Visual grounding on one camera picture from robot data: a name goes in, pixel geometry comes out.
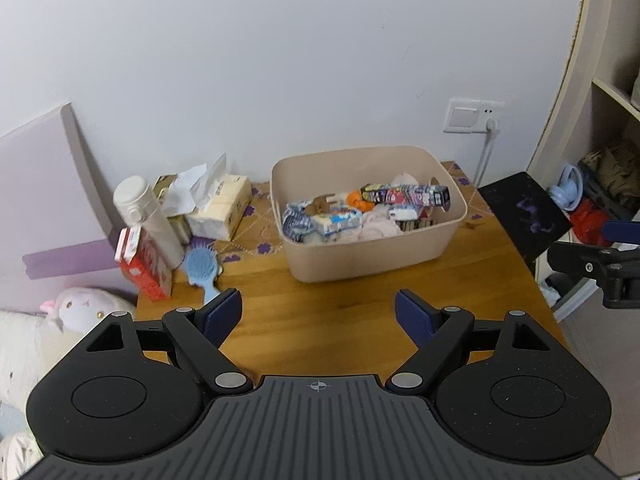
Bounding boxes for white cable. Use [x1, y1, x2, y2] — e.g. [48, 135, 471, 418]
[472, 132, 496, 189]

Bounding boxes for colourful long box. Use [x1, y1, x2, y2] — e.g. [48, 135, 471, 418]
[359, 182, 452, 210]

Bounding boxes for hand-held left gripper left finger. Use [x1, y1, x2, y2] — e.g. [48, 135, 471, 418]
[86, 287, 254, 395]

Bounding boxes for red bag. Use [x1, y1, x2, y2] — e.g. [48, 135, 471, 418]
[569, 198, 612, 246]

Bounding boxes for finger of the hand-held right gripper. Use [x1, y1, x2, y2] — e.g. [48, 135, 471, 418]
[601, 218, 640, 245]
[546, 241, 640, 286]

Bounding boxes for olive tissue box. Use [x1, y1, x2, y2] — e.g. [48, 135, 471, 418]
[152, 173, 191, 244]

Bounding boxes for white thermos bottle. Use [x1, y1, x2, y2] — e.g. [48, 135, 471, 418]
[113, 176, 185, 270]

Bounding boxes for olive green cloth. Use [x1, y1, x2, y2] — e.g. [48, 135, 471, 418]
[581, 142, 640, 197]

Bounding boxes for beige plastic storage bin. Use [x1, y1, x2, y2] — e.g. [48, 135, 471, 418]
[270, 145, 469, 285]

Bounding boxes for small red white box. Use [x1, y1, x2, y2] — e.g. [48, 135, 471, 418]
[114, 226, 145, 265]

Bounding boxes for pale pink cloth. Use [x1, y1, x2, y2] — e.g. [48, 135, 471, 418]
[359, 204, 405, 244]

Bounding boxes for cream bookshelf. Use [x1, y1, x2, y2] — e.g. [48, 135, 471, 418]
[525, 0, 640, 322]

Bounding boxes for colourful snack packet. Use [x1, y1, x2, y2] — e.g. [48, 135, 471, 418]
[313, 207, 365, 237]

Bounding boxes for cream tissue pack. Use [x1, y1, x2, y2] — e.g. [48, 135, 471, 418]
[162, 152, 254, 242]

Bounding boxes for white wall switch socket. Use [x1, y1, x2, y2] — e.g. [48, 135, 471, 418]
[443, 97, 505, 135]

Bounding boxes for wooden desk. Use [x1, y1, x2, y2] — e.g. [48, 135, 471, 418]
[134, 160, 569, 397]

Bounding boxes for white plush toy pink bow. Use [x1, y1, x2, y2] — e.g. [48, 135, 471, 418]
[40, 287, 137, 334]

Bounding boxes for white fluffy blanket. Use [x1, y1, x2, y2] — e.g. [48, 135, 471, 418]
[0, 310, 98, 473]

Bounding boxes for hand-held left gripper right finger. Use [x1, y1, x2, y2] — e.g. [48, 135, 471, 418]
[386, 288, 551, 392]

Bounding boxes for blue hairbrush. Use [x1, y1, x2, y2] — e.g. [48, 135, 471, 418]
[183, 245, 224, 307]

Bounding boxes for light blue headphones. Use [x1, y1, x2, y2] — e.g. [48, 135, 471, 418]
[547, 163, 585, 211]

